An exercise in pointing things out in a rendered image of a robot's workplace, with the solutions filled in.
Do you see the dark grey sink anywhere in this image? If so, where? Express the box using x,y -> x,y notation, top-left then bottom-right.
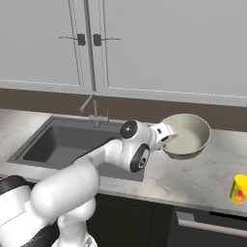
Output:
6,115 -> 147,183

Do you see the dark cupboard handle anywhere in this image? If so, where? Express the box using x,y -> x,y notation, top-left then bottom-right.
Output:
58,33 -> 87,46
93,33 -> 122,47

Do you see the grey tall tap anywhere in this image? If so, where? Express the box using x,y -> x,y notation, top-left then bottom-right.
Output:
78,0 -> 111,128

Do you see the yellow cup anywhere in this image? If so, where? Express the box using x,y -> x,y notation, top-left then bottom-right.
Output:
229,174 -> 247,205

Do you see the dark lower cupboard door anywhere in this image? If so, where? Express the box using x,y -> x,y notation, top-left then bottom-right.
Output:
87,192 -> 176,247

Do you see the grey cupboard door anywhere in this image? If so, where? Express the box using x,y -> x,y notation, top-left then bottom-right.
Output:
96,0 -> 247,98
0,0 -> 86,90

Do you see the black dishwasher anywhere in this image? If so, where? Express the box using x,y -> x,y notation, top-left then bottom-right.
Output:
166,206 -> 247,247

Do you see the pale green bowl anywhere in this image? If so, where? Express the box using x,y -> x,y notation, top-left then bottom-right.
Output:
160,113 -> 212,161

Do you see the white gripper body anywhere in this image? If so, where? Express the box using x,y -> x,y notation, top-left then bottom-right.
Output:
165,123 -> 179,147

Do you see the grey dishwasher handle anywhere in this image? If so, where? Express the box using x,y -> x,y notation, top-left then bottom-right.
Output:
176,219 -> 247,238

